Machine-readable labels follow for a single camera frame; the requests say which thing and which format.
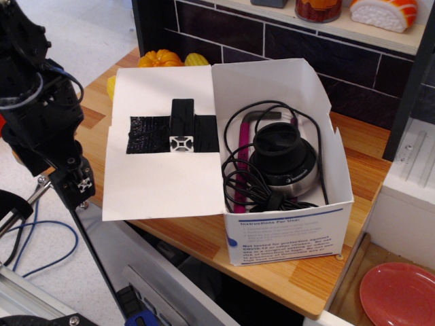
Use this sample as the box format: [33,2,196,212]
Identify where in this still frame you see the blue cable on floor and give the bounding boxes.
[0,200,80,278]

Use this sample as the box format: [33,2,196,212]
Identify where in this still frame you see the yellow toy corn left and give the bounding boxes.
[106,75,116,101]

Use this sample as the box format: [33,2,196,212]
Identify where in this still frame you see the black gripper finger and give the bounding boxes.
[48,162,96,210]

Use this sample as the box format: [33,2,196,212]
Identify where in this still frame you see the red plate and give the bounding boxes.
[360,262,434,325]

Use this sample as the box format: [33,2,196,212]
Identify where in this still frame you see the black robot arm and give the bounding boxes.
[1,1,95,210]

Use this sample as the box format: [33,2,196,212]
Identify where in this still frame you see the black mouse cable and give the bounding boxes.
[221,100,330,214]

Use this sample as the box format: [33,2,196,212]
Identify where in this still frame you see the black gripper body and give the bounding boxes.
[1,59,89,177]

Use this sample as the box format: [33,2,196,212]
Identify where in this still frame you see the white cabinet drawer front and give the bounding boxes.
[71,204,236,325]

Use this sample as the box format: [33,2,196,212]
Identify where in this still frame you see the orange toy pumpkin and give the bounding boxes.
[137,49,184,68]

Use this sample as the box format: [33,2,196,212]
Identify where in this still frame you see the black 3D mouse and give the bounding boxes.
[249,122,319,198]

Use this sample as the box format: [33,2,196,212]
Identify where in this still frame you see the black aluminium extrusion handle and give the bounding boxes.
[169,98,194,152]

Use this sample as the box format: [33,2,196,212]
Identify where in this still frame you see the metal clamp with black handle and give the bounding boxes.
[1,178,54,236]

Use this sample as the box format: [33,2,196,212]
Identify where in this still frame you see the white cardboard box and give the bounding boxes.
[103,58,353,266]

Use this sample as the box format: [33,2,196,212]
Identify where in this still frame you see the red orange can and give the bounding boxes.
[295,0,343,23]

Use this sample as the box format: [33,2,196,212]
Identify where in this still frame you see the aluminium frame corner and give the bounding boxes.
[1,266,95,326]

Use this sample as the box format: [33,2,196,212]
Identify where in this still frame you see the yellow toy corn right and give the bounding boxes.
[184,52,209,67]

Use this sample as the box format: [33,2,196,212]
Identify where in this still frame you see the magenta handled hex key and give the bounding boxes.
[232,110,283,215]

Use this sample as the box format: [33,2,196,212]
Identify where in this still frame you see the wooden shelf board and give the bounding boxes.
[211,1,425,55]

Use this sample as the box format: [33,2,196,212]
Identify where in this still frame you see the dark grey object on shelf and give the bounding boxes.
[250,0,288,9]

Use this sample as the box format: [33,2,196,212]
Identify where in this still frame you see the toy salmon sushi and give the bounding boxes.
[349,0,419,33]

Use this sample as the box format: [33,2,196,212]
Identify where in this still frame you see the red box on floor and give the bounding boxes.
[0,115,5,137]

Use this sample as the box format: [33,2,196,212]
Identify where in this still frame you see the yellow toy corn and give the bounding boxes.
[184,52,209,67]
[106,75,116,101]

